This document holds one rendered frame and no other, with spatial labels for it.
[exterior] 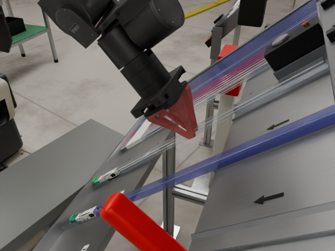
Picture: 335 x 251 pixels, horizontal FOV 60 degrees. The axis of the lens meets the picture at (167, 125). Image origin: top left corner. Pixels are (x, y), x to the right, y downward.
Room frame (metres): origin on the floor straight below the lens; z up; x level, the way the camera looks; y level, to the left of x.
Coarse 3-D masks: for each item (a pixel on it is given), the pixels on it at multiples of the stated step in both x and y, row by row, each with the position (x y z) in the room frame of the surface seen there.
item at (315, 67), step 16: (320, 64) 0.32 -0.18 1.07; (288, 80) 0.33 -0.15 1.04; (256, 96) 0.34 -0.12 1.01; (272, 96) 0.33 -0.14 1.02; (224, 112) 0.36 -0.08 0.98; (240, 112) 0.35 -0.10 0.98; (208, 128) 0.36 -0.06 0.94; (160, 144) 0.40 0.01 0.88; (176, 144) 0.38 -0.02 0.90; (144, 160) 0.40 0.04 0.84
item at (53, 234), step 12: (132, 132) 0.63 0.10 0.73; (120, 144) 0.57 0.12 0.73; (108, 156) 0.53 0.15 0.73; (120, 156) 0.54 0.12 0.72; (108, 168) 0.50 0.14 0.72; (84, 192) 0.42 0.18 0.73; (72, 204) 0.38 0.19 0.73; (60, 216) 0.36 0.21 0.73; (60, 228) 0.33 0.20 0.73; (48, 240) 0.31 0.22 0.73
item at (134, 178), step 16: (144, 144) 0.51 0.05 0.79; (128, 160) 0.48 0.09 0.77; (128, 176) 0.39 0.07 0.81; (144, 176) 0.35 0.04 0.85; (96, 192) 0.42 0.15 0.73; (112, 192) 0.36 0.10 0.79; (128, 192) 0.32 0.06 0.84; (80, 224) 0.32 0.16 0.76; (96, 224) 0.28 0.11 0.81; (64, 240) 0.30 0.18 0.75; (80, 240) 0.26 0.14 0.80; (96, 240) 0.24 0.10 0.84
